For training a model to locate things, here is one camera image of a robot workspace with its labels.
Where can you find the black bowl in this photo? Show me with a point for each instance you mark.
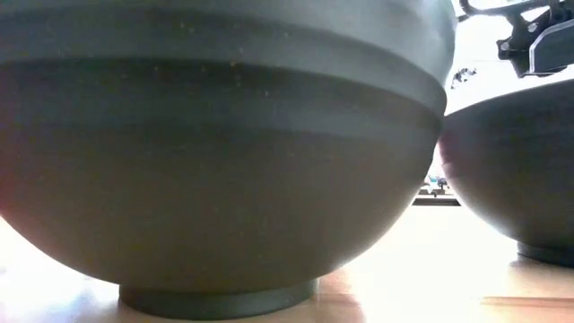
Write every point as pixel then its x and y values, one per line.
pixel 215 202
pixel 224 36
pixel 515 179

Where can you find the ceiling camera cluster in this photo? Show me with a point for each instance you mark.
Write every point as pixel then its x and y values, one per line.
pixel 464 76

